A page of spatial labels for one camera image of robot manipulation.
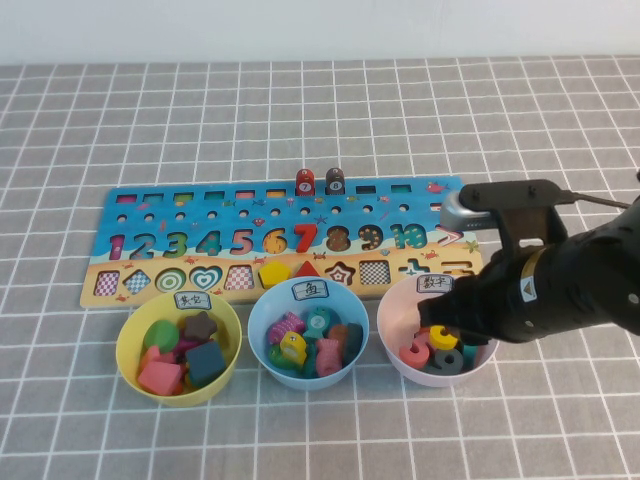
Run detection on light blue plastic bowl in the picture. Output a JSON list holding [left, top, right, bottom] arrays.
[[247, 277, 371, 393]]

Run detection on red fish peg number seven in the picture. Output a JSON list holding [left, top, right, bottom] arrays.
[[294, 168, 317, 197]]

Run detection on teal wooden fish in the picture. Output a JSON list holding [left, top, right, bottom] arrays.
[[299, 349, 321, 380]]

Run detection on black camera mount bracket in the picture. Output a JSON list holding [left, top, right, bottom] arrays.
[[458, 178, 572, 251]]

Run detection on white label on blue bowl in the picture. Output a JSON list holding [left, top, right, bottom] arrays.
[[291, 279, 332, 302]]

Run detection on red wooden triangle piece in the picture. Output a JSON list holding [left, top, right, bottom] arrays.
[[292, 260, 325, 279]]

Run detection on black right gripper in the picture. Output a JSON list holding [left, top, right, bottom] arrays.
[[417, 239, 556, 348]]

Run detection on brown fish peg number eight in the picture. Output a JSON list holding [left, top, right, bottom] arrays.
[[324, 167, 347, 196]]

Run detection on salmon wooden number five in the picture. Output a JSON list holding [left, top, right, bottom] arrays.
[[399, 333, 432, 370]]

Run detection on pale pink plastic bowl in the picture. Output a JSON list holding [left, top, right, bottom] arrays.
[[375, 277, 502, 389]]

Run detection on white label on pink bowl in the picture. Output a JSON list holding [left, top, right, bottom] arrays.
[[417, 274, 455, 293]]

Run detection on green wooden circle piece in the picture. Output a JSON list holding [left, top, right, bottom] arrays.
[[142, 320, 180, 354]]

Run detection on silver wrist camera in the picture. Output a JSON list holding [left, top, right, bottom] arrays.
[[438, 192, 496, 232]]

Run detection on orange-brown wooden fish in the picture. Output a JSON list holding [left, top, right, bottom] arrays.
[[327, 323, 351, 351]]

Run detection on yellow wooden pentagon piece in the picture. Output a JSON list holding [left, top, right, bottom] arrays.
[[258, 260, 293, 288]]

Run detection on thin black cable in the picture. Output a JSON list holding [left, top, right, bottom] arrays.
[[568, 192, 632, 210]]

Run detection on yellow wooden number six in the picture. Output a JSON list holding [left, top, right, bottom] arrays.
[[428, 324, 459, 352]]

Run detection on orange-red wooden shape piece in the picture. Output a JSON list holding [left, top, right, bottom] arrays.
[[139, 344, 176, 371]]

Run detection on salmon pink wooden fish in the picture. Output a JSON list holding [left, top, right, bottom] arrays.
[[314, 337, 343, 377]]

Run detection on gray white-grid tablecloth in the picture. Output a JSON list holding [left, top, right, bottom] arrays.
[[0, 54, 640, 480]]

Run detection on dark teal wooden square piece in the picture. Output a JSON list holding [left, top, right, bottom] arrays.
[[184, 340, 228, 388]]

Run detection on pink wooden trapezoid piece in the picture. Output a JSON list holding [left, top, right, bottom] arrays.
[[136, 360, 183, 396]]

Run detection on red wooden number seven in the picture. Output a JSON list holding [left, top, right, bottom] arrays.
[[293, 222, 319, 254]]

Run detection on yellow wooden fish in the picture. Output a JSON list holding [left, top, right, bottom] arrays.
[[278, 331, 308, 364]]

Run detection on gray wooden number nine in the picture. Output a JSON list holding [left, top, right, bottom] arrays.
[[423, 347, 464, 375]]

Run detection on blue wooden number puzzle board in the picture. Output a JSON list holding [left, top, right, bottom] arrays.
[[78, 175, 484, 309]]

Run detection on brown wooden star piece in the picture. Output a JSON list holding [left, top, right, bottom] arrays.
[[179, 310, 219, 344]]

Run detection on dark green wooden fish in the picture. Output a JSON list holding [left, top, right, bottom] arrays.
[[341, 322, 365, 366]]

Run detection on white label on yellow bowl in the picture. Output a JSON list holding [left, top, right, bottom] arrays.
[[173, 292, 214, 310]]

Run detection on teal wooden fish number two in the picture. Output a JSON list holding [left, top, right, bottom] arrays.
[[302, 308, 333, 343]]

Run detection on magenta wooden shape piece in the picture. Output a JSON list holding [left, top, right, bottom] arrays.
[[172, 339, 199, 364]]

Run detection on yellow plastic bowl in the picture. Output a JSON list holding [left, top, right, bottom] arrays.
[[115, 291, 243, 408]]

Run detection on pink striped wooden fish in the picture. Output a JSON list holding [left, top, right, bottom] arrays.
[[264, 311, 307, 346]]

